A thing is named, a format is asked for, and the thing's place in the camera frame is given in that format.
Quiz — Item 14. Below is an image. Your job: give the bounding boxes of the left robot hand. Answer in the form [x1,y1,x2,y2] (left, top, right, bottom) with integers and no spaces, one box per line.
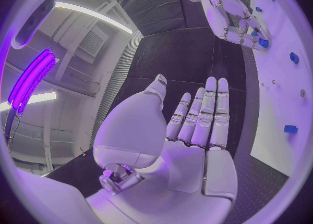
[85,73,239,224]

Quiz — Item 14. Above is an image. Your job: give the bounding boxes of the glowing light bar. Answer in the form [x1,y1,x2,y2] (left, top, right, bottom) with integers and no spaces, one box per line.
[6,46,61,117]

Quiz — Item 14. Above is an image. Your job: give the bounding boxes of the blue block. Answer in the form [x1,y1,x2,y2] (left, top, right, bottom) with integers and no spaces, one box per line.
[283,124,299,134]

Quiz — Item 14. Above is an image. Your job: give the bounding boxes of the grey oblong camera bar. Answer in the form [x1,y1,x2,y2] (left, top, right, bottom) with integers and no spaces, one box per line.
[14,0,56,49]

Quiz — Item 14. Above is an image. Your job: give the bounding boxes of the blue plug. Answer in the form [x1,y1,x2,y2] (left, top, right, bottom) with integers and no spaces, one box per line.
[288,52,301,65]

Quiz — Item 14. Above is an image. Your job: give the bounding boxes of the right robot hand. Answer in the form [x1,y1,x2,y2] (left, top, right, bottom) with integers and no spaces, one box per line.
[199,0,273,51]

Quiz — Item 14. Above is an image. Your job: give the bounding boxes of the white task board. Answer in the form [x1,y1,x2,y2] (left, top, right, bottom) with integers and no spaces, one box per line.
[244,0,311,177]

